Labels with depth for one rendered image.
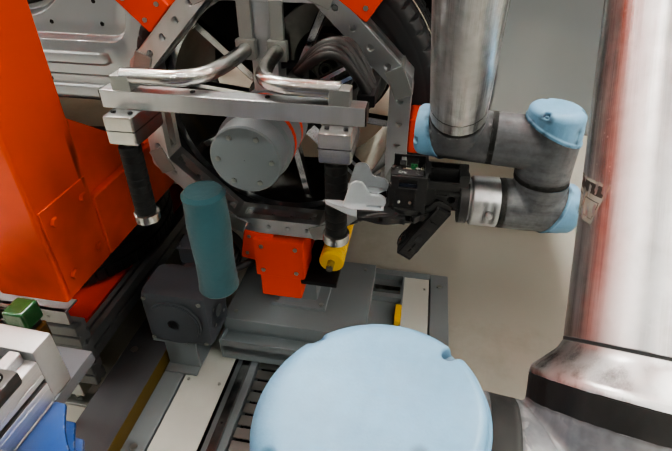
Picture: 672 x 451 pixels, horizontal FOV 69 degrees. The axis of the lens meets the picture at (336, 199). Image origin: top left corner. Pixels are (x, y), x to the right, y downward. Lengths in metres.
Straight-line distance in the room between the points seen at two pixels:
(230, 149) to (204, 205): 0.16
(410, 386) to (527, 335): 1.53
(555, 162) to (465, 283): 1.24
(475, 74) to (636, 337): 0.36
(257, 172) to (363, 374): 0.63
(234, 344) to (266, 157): 0.75
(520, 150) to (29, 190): 0.83
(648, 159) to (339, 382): 0.19
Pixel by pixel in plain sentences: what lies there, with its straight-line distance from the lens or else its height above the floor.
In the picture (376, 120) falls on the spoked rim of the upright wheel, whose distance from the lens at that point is 1.04.
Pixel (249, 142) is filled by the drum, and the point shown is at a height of 0.89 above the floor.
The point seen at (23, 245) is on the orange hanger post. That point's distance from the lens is 1.12.
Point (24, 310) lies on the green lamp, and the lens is 0.97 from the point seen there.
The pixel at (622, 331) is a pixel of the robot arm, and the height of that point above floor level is 1.08.
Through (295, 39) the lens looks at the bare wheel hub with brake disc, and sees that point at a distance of 1.33.
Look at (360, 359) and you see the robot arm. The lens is 0.27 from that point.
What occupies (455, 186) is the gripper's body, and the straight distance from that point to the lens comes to 0.73.
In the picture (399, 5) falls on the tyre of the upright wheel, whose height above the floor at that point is 1.06.
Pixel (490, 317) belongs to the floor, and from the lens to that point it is 1.80.
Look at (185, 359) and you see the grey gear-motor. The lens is 1.52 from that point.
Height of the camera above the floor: 1.26
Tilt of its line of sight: 33 degrees down
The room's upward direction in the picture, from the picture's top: straight up
